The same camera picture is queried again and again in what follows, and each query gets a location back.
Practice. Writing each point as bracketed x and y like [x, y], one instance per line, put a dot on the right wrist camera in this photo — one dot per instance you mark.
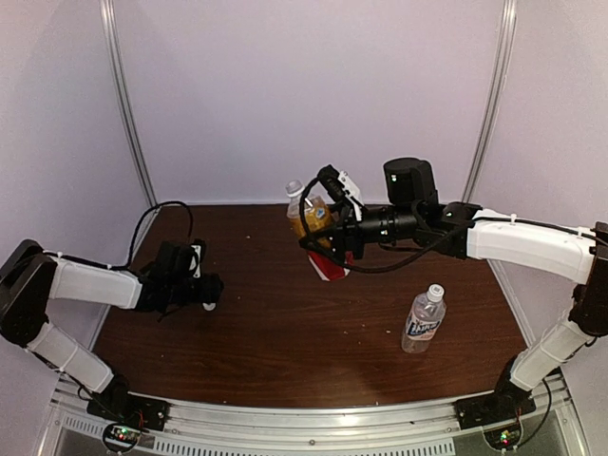
[342, 189]

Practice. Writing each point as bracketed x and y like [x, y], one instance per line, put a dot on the left aluminium corner post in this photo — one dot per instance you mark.
[111, 35]

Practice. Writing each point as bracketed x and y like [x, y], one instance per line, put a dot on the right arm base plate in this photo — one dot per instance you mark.
[498, 417]

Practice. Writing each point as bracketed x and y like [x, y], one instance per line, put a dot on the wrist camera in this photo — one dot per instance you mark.
[342, 189]
[178, 260]

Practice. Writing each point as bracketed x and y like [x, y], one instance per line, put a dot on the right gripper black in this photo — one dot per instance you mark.
[347, 224]

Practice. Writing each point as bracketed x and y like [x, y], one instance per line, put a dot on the right aluminium corner post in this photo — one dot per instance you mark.
[503, 55]

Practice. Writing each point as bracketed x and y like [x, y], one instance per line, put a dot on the front aluminium rail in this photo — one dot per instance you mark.
[419, 428]

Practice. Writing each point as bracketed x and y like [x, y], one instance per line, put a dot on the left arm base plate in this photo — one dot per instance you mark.
[127, 428]

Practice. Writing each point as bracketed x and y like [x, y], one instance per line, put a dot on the clear water bottle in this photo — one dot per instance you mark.
[425, 316]

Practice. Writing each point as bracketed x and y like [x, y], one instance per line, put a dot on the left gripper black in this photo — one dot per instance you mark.
[209, 293]

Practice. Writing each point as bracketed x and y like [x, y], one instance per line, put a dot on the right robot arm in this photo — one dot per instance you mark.
[415, 223]

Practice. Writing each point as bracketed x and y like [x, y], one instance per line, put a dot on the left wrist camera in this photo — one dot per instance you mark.
[178, 260]

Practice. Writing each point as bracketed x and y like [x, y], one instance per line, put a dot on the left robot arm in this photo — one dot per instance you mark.
[32, 277]

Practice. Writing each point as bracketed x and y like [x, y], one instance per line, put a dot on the aluminium corner post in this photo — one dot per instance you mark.
[111, 35]
[503, 55]

